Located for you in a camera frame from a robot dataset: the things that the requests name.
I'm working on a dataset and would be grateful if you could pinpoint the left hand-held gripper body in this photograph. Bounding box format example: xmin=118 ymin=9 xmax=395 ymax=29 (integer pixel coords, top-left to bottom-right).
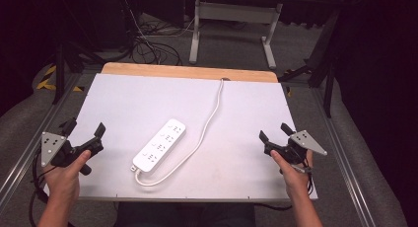
xmin=40 ymin=131 xmax=105 ymax=176

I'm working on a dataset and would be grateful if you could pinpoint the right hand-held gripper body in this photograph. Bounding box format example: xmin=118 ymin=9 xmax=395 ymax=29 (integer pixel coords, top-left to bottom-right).
xmin=263 ymin=129 xmax=328 ymax=174

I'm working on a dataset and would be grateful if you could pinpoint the person's right hand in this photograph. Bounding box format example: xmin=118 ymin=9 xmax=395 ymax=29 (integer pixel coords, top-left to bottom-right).
xmin=269 ymin=149 xmax=314 ymax=199

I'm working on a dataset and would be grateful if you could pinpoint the person's left hand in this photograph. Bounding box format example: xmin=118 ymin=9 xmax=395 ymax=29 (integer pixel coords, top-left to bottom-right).
xmin=43 ymin=149 xmax=92 ymax=205

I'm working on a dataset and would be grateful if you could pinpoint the yellow black floor tape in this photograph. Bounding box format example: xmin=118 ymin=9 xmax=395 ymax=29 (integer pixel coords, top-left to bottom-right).
xmin=35 ymin=64 xmax=85 ymax=93

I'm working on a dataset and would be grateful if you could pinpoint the black tripod stand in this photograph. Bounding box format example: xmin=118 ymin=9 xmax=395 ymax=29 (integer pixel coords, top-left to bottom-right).
xmin=51 ymin=36 xmax=106 ymax=106

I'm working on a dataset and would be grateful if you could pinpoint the white power strip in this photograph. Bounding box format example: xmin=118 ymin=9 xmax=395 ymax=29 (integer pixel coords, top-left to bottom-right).
xmin=131 ymin=117 xmax=187 ymax=174

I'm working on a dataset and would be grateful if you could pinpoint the black metal stand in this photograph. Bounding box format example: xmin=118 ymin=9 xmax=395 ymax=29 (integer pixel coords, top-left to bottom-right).
xmin=278 ymin=8 xmax=341 ymax=118

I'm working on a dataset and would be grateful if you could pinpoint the white table sheet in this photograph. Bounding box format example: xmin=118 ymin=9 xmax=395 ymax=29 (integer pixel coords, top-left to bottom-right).
xmin=43 ymin=72 xmax=319 ymax=202

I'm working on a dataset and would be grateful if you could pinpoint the aluminium rail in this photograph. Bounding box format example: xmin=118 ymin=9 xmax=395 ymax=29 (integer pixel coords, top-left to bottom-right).
xmin=311 ymin=88 xmax=377 ymax=227
xmin=0 ymin=72 xmax=84 ymax=206

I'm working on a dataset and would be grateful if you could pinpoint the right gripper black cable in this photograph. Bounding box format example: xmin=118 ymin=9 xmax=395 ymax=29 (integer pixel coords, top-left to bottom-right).
xmin=253 ymin=172 xmax=315 ymax=212

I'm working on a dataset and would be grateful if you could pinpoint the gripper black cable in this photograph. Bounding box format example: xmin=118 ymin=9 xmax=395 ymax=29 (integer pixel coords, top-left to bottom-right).
xmin=28 ymin=150 xmax=57 ymax=227
xmin=253 ymin=172 xmax=315 ymax=212

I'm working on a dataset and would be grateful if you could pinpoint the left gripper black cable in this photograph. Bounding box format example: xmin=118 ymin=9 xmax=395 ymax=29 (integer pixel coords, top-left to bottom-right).
xmin=28 ymin=150 xmax=57 ymax=227

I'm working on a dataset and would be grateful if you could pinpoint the white power strip cable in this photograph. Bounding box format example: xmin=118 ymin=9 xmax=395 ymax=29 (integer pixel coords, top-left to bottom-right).
xmin=134 ymin=78 xmax=226 ymax=188

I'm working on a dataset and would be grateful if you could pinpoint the tangle of black floor cables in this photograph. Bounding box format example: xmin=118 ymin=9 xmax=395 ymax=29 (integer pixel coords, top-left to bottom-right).
xmin=128 ymin=8 xmax=195 ymax=67

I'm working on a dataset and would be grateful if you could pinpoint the white metal desk frame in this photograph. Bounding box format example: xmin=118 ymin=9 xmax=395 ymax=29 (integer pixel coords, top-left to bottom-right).
xmin=188 ymin=0 xmax=284 ymax=70

